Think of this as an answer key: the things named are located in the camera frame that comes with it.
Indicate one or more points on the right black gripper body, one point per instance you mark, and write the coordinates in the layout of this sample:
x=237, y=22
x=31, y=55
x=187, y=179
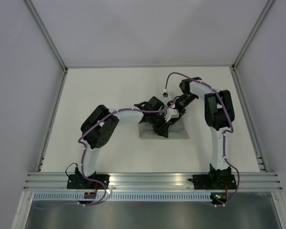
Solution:
x=184, y=101

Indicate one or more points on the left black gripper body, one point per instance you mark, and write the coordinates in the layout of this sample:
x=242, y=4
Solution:
x=157, y=120

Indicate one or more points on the grey cloth napkin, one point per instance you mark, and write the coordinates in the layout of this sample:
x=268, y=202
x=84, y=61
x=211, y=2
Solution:
x=178, y=131

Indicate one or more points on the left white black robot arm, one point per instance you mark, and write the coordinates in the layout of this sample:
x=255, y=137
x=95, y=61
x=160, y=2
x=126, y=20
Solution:
x=99, y=127

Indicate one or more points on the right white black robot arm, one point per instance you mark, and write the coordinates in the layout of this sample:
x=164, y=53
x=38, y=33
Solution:
x=219, y=115

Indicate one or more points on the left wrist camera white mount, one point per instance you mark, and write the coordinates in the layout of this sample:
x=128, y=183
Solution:
x=171, y=114

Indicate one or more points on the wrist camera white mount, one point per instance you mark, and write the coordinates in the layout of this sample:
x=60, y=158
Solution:
x=171, y=114
x=165, y=94

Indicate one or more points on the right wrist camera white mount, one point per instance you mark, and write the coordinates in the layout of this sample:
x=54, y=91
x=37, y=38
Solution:
x=165, y=94

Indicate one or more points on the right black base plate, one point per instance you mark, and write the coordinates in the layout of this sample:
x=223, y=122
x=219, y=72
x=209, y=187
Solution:
x=205, y=182

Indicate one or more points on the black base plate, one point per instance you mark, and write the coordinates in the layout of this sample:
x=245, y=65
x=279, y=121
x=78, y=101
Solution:
x=205, y=182
x=79, y=182

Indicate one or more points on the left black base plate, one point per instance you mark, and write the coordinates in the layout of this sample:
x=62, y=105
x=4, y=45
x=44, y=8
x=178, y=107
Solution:
x=79, y=182

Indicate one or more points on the right aluminium frame post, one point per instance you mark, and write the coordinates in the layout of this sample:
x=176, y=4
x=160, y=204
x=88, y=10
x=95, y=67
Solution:
x=253, y=32

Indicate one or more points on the aluminium frame post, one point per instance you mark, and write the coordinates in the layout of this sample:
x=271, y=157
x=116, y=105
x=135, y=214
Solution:
x=253, y=32
x=41, y=26

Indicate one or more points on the aluminium mounting rail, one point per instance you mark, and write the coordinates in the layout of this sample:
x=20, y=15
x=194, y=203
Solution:
x=153, y=182

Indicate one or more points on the white slotted cable duct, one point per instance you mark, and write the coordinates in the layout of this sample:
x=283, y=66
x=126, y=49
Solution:
x=123, y=196

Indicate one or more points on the left aluminium frame post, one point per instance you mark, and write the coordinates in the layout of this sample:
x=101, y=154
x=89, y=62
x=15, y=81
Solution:
x=41, y=26

